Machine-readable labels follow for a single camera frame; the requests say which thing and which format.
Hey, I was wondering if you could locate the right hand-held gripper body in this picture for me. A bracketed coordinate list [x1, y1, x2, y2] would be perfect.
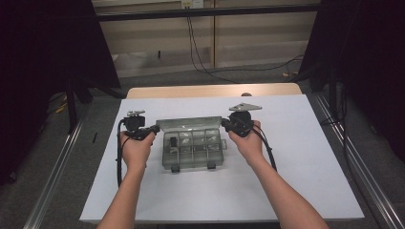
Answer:
[228, 102, 263, 138]

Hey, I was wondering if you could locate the black stand pole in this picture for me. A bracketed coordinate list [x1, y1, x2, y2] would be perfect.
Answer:
[65, 79, 79, 135]

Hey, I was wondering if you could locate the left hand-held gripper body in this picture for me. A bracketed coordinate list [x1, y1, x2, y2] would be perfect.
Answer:
[122, 110, 151, 141]

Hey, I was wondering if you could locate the person's left hand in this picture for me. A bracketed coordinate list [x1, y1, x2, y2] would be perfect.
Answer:
[119, 131, 157, 173]

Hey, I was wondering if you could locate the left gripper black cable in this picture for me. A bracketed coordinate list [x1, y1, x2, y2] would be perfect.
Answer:
[116, 118, 129, 189]

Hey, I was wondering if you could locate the black floor cable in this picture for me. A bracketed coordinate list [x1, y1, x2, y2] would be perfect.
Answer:
[185, 16, 306, 85]

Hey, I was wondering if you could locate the white wall socket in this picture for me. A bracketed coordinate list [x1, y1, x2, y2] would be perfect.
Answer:
[181, 0, 204, 10]

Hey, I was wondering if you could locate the metal floor rail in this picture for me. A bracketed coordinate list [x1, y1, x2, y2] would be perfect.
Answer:
[313, 92, 405, 229]
[23, 104, 91, 229]

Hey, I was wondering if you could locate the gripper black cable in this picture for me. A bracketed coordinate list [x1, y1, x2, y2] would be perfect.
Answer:
[251, 123, 278, 173]
[116, 118, 129, 189]

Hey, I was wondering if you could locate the white table cover sheet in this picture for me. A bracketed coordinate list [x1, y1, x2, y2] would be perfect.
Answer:
[79, 94, 366, 223]

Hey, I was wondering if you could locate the person's right hand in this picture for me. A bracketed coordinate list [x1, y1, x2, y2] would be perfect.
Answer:
[227, 119, 266, 166]

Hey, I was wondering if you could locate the grey translucent compartment box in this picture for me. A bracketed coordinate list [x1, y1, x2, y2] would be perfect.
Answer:
[156, 115, 228, 175]

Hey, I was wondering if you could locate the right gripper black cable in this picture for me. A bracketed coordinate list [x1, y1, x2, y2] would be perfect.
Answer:
[251, 123, 278, 173]

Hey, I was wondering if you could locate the black curtain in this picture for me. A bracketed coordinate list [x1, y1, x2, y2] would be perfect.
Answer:
[298, 0, 405, 164]
[0, 0, 121, 186]

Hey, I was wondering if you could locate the black horizontal bar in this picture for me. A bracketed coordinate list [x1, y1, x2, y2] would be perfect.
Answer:
[95, 3, 321, 23]

